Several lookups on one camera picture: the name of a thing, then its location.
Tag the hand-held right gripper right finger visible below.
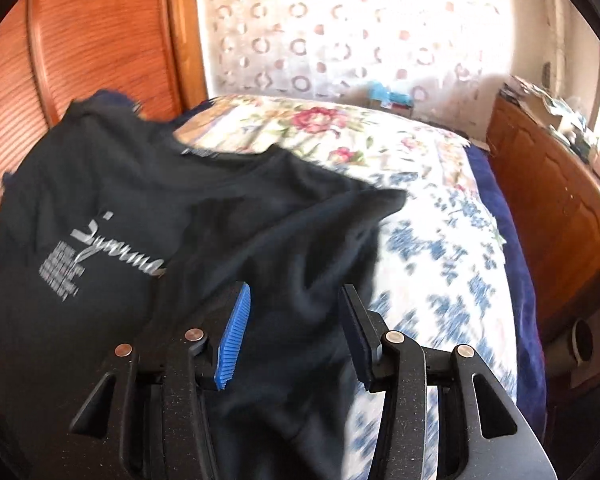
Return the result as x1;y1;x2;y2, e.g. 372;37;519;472
337;284;553;480

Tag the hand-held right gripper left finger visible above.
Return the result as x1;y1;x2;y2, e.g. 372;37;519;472
25;281;252;480

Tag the black printed t-shirt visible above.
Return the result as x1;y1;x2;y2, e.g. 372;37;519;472
0;89;408;480

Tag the blue floral white sheet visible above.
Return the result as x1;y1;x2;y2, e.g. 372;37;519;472
340;170;518;480

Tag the navy blue blanket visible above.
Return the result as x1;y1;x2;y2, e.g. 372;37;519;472
467;145;548;411

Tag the wooden slatted wardrobe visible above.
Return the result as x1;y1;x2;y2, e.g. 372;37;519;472
0;0;208;281

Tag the grey round pipe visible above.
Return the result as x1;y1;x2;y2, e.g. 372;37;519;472
550;317;596;376

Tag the pink rose floral blanket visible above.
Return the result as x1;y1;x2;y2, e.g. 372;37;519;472
172;95;481;201

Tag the light blue toy box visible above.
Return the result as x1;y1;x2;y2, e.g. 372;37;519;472
367;80;413;113

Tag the wooden cabinet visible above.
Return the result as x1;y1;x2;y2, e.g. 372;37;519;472
485;95;600;401

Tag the pile of cabinet-top clutter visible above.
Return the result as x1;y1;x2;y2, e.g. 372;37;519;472
497;72;600;186

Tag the sheer circle-patterned curtain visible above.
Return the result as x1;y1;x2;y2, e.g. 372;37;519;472
195;0;546;141

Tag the floral side curtain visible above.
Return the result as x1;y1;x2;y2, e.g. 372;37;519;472
540;0;573;86

